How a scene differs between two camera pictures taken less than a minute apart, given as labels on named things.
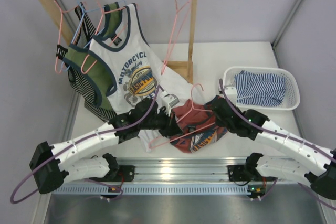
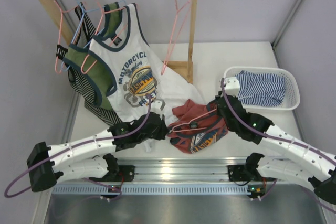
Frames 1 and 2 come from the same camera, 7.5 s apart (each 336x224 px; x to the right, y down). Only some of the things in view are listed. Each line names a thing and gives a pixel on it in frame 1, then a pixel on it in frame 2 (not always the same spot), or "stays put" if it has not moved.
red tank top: (198, 126) stays put
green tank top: (78, 59) stays put
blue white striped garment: (259, 89) stays put
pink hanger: (193, 107) -> (216, 107)
